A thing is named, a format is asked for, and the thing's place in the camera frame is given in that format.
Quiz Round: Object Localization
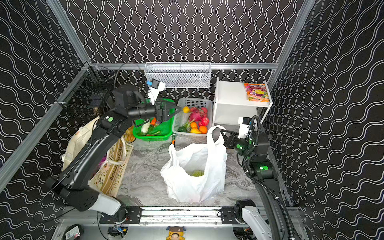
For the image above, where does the green plastic basket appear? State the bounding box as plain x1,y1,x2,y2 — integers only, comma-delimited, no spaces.
133,117,174,141

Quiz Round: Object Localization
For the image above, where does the white plastic grocery bag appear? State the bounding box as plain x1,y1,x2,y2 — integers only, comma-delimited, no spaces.
160,126,227,203

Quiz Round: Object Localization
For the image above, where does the green cabbage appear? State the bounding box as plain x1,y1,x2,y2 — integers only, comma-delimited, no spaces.
192,170,205,177

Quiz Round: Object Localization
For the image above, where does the cream floral tote bag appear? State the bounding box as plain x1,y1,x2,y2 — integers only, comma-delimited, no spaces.
62,117,136,197

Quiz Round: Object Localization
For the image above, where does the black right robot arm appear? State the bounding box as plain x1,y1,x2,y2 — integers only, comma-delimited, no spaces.
221,115,300,240

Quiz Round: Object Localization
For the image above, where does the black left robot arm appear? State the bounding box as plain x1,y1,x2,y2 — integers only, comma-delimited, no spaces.
46,85,182,222

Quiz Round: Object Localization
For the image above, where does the yellow lemon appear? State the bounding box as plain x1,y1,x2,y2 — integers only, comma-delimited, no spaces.
183,107,190,114

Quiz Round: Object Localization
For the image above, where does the white plastic basket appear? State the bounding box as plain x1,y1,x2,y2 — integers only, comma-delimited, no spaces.
172,98,213,138

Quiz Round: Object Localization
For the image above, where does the orange carrot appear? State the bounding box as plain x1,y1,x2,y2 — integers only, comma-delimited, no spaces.
151,118,157,126

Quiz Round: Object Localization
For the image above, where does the pink dragon fruit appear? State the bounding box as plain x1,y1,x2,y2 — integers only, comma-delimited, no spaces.
185,107,208,129

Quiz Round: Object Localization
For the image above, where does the white daikon radish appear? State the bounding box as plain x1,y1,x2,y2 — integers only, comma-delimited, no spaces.
141,120,151,135

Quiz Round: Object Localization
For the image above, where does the orange fruit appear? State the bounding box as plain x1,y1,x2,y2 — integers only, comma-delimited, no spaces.
199,126,208,134

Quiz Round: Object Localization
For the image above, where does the red apple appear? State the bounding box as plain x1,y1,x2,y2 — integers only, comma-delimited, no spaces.
199,117,210,126

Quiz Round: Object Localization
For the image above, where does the white two-tier shelf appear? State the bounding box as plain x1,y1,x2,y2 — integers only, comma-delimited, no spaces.
211,78,273,126

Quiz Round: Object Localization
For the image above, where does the orange candy bag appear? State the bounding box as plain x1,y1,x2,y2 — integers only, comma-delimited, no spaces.
244,83,270,103

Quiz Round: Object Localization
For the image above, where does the small toy figure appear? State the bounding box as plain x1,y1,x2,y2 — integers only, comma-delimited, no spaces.
166,226,186,240

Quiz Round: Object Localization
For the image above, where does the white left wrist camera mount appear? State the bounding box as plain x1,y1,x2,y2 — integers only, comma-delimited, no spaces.
147,79,166,105

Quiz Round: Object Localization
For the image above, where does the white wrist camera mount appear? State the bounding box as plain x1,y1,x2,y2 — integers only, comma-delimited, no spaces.
238,117,252,139
147,79,166,105

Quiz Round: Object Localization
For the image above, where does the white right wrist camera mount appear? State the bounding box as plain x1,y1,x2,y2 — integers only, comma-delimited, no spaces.
238,117,252,139

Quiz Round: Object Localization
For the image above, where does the orange handled tool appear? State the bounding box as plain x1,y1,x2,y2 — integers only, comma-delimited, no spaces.
171,134,177,146

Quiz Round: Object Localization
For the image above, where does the white wire wall basket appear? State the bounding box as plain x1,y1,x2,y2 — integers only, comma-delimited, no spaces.
144,62,212,88

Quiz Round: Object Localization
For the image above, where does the black wire rack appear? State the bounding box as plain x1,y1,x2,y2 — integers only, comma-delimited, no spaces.
60,66,116,122

